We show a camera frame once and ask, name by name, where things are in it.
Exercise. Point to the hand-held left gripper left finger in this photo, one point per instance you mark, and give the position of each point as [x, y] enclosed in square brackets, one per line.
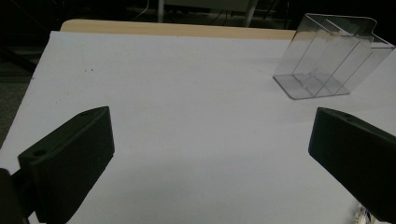
[67, 161]

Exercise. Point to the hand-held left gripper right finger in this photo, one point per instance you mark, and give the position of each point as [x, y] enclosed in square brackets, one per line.
[355, 155]

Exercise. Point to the clear acrylic holder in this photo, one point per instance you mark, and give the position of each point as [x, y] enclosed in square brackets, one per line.
[323, 62]

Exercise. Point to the white table mat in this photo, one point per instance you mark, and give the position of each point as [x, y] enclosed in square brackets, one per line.
[199, 130]

